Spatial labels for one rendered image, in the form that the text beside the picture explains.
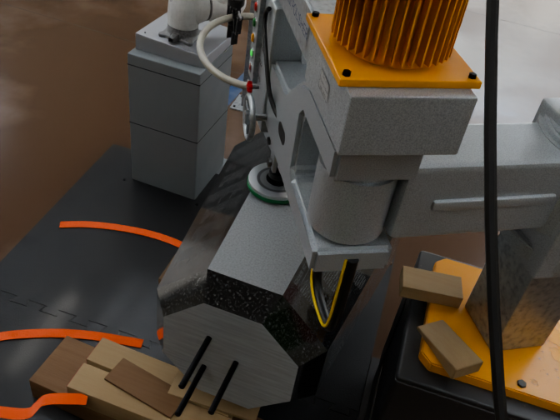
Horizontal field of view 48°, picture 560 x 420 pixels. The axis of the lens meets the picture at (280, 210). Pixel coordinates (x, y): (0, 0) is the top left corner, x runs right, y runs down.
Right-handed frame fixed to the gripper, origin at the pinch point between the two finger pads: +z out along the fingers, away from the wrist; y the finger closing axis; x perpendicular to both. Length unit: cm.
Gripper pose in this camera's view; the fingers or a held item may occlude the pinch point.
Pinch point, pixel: (232, 34)
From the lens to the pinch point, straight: 295.1
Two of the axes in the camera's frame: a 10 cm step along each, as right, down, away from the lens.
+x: 9.0, -2.4, 3.6
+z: -1.6, 6.0, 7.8
